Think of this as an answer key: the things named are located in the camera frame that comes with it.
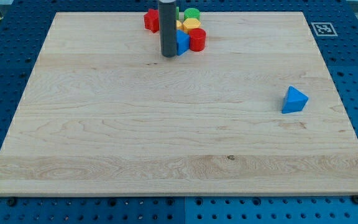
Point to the blue cube block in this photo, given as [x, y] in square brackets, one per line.
[183, 42]

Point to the red star block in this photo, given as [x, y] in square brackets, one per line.
[151, 20]

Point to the white fiducial marker tag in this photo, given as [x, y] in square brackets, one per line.
[324, 29]

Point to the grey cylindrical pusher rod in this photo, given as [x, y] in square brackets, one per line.
[168, 29]

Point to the green block behind rod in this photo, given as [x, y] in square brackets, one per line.
[177, 13]

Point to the red cylinder block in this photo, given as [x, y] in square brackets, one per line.
[197, 39]

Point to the yellow block behind rod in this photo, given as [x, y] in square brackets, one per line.
[179, 25]

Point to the green cylinder block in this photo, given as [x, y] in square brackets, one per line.
[191, 13]

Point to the yellow hexagon block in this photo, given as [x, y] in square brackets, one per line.
[190, 23]

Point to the wooden board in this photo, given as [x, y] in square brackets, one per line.
[104, 114]

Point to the blue triangle block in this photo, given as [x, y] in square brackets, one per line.
[294, 101]

